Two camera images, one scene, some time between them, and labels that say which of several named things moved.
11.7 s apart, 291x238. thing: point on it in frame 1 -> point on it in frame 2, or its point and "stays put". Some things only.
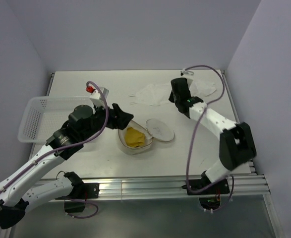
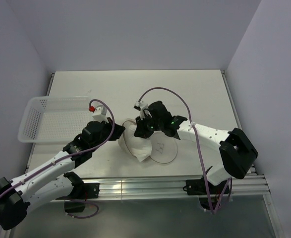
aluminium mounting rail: (253, 183) stays put
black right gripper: (171, 97) -> (141, 131)
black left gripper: (117, 118) -> (117, 131)
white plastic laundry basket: (42, 116) stays put
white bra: (158, 94) -> (141, 148)
